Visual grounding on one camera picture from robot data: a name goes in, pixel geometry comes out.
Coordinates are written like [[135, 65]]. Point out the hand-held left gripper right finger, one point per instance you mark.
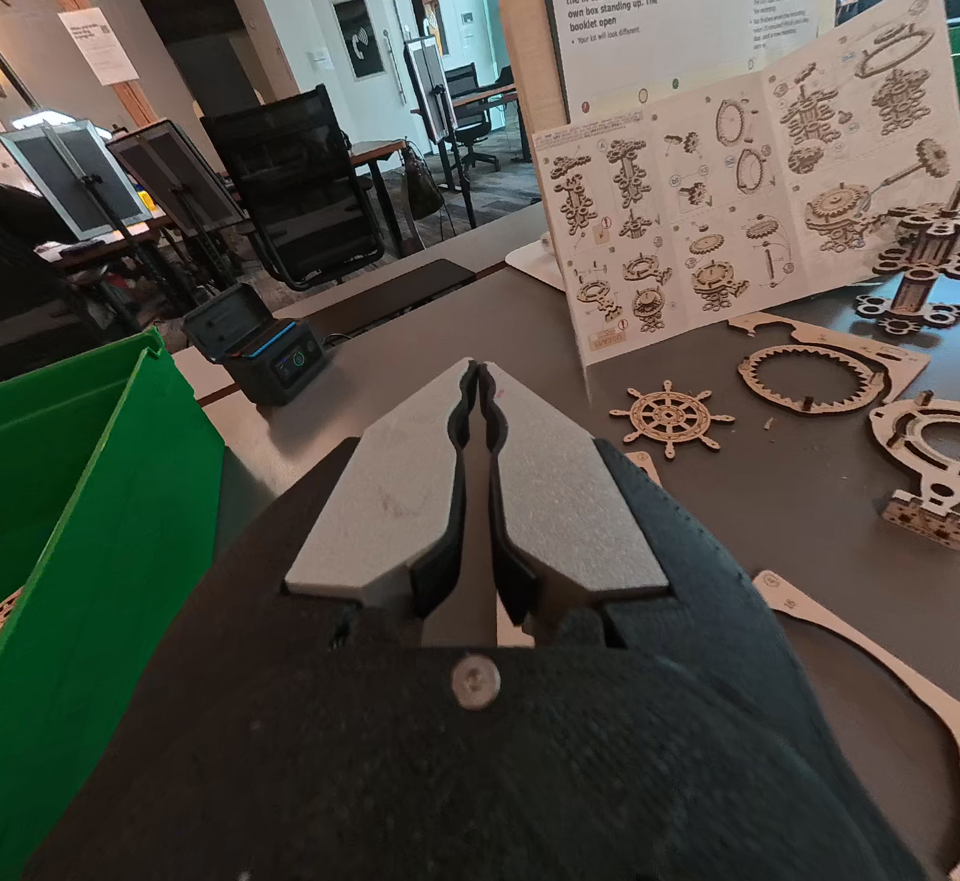
[[570, 513]]

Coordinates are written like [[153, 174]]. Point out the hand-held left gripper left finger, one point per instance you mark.
[[382, 506]]

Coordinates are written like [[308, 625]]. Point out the wooden column model assembly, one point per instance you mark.
[[921, 251]]

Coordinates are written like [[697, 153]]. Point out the small wooden sheet corner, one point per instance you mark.
[[645, 467]]

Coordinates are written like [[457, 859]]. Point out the wooden ship wheel part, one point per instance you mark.
[[670, 416]]

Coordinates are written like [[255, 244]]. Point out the black charging case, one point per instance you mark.
[[262, 341]]

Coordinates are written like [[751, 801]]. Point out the black desk pad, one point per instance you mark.
[[390, 296]]

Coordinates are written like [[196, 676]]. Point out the white sign stand base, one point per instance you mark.
[[536, 264]]

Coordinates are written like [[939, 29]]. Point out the wooden sheet with round cutout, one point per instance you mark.
[[825, 618]]

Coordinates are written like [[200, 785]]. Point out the dark handbag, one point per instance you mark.
[[421, 183]]

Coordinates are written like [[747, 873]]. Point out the wooden office desk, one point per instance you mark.
[[375, 153]]

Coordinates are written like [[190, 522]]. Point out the folded instruction booklet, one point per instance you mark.
[[750, 168]]

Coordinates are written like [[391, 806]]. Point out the light panel on stand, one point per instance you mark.
[[67, 180], [180, 172], [429, 86]]

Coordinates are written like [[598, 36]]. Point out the white instruction sign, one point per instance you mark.
[[675, 18]]

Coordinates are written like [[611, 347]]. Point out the paper notice on pillar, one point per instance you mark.
[[99, 45]]

